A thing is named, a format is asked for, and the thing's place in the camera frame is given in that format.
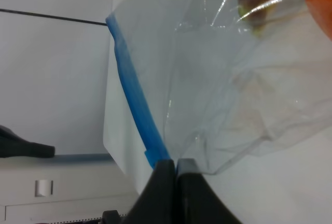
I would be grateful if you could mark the clear blue-zip plastic bag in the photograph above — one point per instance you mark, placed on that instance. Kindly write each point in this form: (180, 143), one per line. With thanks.
(195, 82)

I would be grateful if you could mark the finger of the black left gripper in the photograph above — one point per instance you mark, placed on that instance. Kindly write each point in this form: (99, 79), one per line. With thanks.
(14, 146)

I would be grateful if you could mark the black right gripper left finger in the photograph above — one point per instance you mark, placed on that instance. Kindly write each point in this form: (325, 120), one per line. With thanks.
(155, 203)

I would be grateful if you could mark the white cabinet with handle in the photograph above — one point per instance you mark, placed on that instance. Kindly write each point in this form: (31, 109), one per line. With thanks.
(63, 189)

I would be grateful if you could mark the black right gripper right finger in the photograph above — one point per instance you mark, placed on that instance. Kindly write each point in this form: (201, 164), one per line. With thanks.
(196, 202)

